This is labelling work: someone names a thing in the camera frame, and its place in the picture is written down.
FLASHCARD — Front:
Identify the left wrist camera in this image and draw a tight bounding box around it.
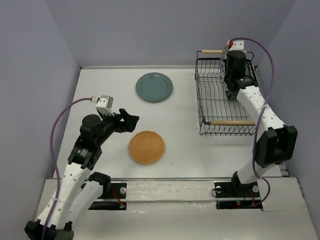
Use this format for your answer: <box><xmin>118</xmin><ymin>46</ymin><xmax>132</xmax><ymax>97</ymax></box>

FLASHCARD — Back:
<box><xmin>90</xmin><ymin>95</ymin><xmax>114</xmax><ymax>116</ymax></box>

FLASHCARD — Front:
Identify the large black striped plate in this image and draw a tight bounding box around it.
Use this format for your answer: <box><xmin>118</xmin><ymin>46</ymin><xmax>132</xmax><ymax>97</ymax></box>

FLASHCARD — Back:
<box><xmin>245</xmin><ymin>59</ymin><xmax>252</xmax><ymax>76</ymax></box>

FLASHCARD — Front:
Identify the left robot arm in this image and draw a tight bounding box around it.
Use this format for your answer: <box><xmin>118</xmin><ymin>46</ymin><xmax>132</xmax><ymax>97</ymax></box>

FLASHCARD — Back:
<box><xmin>24</xmin><ymin>108</ymin><xmax>140</xmax><ymax>240</ymax></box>

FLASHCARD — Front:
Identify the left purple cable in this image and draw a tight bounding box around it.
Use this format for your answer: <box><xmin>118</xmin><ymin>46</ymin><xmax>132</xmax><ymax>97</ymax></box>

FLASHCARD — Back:
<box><xmin>41</xmin><ymin>97</ymin><xmax>97</xmax><ymax>240</ymax></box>

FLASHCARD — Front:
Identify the woven bamboo plate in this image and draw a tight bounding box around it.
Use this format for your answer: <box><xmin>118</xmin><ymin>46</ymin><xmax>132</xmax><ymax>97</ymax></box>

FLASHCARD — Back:
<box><xmin>128</xmin><ymin>130</ymin><xmax>165</xmax><ymax>165</ymax></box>

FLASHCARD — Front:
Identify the black wire dish rack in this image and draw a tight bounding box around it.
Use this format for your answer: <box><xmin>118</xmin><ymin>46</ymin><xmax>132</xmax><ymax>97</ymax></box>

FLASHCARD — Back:
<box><xmin>194</xmin><ymin>50</ymin><xmax>256</xmax><ymax>136</ymax></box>

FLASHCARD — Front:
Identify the teal plate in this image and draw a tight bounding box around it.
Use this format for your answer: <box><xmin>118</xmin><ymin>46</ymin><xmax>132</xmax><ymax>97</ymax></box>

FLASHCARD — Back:
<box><xmin>135</xmin><ymin>72</ymin><xmax>173</xmax><ymax>103</ymax></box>

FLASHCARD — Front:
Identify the small black striped plate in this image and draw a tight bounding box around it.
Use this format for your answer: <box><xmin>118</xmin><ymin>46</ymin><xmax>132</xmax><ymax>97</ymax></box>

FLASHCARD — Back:
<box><xmin>225</xmin><ymin>90</ymin><xmax>238</xmax><ymax>101</ymax></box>

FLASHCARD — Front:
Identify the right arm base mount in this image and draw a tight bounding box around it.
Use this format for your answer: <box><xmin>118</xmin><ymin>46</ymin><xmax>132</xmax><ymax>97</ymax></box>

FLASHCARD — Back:
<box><xmin>211</xmin><ymin>172</ymin><xmax>263</xmax><ymax>210</ymax></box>

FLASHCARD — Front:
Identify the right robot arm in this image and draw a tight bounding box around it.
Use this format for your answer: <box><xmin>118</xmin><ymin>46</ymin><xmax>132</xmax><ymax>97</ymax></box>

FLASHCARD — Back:
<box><xmin>224</xmin><ymin>50</ymin><xmax>298</xmax><ymax>196</ymax></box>

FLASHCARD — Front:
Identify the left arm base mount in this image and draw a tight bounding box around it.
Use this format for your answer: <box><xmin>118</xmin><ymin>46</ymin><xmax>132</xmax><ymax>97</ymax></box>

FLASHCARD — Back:
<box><xmin>89</xmin><ymin>182</ymin><xmax>127</xmax><ymax>211</ymax></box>

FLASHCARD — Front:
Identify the blue floral plate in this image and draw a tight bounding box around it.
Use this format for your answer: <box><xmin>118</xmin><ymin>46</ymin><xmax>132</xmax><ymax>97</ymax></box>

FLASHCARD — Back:
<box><xmin>219</xmin><ymin>44</ymin><xmax>229</xmax><ymax>92</ymax></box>

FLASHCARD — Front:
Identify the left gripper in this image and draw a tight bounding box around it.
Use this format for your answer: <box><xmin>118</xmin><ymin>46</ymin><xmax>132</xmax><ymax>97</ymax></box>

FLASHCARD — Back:
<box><xmin>95</xmin><ymin>108</ymin><xmax>139</xmax><ymax>146</ymax></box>

